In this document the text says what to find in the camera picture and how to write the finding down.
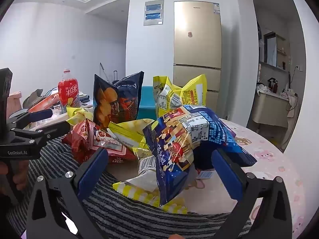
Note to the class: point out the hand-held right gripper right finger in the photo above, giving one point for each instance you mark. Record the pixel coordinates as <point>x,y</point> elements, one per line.
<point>226,176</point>

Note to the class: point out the mop pole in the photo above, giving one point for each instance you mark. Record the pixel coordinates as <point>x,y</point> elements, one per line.
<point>104,72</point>

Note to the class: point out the red snack bag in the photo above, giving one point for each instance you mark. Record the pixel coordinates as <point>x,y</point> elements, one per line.
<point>99,139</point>

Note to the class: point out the blue snack bag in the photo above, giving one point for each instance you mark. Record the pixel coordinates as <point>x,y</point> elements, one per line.
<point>174,139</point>

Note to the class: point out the pink fridge magnet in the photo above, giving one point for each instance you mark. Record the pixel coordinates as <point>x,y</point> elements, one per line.
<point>190,34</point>

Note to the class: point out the grey striped cloth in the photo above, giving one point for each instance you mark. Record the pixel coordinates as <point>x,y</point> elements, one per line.
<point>124,219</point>

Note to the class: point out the beige washbasin cabinet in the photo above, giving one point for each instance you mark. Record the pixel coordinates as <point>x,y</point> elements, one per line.
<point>271,112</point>

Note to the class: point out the white wall socket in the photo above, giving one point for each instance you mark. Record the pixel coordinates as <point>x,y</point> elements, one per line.
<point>299,68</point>

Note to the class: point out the bathroom mirror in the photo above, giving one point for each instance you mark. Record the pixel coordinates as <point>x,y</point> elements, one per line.
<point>270,49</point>

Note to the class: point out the person's left hand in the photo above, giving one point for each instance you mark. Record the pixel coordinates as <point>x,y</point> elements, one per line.
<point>22,173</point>

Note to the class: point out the grey electrical panel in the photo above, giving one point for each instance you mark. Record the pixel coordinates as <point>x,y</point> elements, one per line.
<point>153,12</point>

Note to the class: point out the pink soft object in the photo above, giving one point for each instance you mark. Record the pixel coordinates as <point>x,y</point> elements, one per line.
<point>15,102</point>

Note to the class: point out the red drink bottle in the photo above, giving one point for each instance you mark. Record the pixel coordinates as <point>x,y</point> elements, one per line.
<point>68,92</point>

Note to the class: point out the teal plastic basin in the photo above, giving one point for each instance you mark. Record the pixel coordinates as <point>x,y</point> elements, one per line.
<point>147,102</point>

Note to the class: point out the hanging towel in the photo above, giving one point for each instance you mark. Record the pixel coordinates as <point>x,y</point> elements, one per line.
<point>294,102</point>

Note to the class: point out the white snack packet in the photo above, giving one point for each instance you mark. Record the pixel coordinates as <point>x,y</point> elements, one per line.
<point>204,174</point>

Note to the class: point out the pink printed tablecloth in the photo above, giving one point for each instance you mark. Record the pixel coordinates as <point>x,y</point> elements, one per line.
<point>269,159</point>

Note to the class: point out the dark pump bottle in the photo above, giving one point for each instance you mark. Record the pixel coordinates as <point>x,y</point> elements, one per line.
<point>272,84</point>

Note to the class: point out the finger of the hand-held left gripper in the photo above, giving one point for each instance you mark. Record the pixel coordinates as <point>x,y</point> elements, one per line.
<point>49,133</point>
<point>39,115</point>

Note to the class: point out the yellow white striped packet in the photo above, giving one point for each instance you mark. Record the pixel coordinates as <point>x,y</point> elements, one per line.
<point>139,191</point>

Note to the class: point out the dark blue chip bag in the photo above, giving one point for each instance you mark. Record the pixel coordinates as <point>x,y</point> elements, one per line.
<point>117,99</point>

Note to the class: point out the black suitcase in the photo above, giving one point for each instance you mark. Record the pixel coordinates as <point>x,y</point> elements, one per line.
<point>115,81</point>

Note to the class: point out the grey crumpled object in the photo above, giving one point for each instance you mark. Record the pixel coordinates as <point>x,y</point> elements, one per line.
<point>32,97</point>

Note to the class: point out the gold refrigerator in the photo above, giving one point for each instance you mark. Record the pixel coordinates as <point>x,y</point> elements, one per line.
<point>197,42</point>

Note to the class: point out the large yellow snack bag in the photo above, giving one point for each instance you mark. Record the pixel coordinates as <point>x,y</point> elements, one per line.
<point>172,94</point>

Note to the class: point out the wooden wall shelf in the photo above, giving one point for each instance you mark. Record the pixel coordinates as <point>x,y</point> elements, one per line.
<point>282,47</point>

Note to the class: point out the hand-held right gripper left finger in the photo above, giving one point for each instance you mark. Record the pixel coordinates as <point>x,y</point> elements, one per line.
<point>92,174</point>

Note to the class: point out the orange box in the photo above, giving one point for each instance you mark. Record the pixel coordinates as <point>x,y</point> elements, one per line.
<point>44,102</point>

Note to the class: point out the black flat box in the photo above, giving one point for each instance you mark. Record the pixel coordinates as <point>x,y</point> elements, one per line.
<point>85,99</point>

